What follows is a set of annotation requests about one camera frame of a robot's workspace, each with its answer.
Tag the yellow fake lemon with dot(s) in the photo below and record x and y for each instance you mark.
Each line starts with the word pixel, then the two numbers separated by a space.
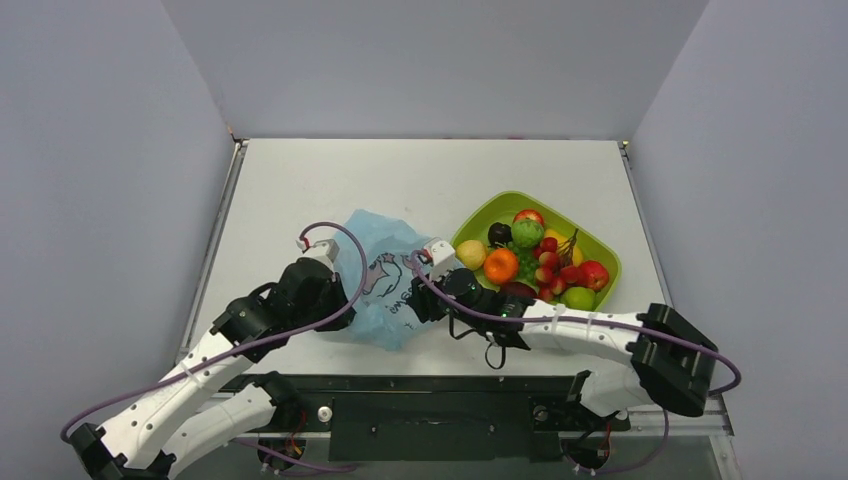
pixel 472 254

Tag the green fake apple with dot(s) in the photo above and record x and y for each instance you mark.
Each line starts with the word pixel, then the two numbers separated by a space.
pixel 579 298

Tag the dark red fake fruit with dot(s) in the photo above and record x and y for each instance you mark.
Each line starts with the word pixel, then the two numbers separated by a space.
pixel 518 289

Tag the dark purple fake plum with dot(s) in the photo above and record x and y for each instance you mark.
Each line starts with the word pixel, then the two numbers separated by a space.
pixel 499 235

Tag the yellow fake mango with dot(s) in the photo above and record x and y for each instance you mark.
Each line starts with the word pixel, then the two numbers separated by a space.
pixel 567 248

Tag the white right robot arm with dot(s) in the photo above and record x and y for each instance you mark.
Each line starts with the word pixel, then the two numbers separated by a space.
pixel 660 357

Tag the blue printed plastic bag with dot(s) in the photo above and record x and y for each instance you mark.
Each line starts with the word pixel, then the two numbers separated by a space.
pixel 383 319

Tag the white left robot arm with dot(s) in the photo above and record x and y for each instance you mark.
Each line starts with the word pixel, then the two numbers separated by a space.
pixel 164 428

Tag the green plastic tray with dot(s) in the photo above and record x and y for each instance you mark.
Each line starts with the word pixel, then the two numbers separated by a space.
pixel 564 216

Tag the green fake grapes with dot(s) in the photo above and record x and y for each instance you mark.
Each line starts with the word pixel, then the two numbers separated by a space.
pixel 528 264

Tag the small red fake apple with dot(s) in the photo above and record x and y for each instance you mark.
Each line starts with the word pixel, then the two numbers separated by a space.
pixel 593 275

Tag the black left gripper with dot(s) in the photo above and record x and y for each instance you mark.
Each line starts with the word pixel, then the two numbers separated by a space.
pixel 336 289

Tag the orange fake fruit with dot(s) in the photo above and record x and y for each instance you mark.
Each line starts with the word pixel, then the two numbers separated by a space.
pixel 501 266

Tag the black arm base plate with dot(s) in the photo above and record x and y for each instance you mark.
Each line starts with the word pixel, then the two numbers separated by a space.
pixel 438 418

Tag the green fake lime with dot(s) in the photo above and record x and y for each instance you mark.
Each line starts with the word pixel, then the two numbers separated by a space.
pixel 527 233

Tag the red fake strawberry bunch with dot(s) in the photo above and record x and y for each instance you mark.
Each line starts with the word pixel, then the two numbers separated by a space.
pixel 552 279

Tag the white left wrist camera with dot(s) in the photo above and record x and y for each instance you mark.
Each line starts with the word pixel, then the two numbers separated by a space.
pixel 324 251

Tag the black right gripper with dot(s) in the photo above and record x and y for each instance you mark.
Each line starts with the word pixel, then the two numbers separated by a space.
pixel 419 301

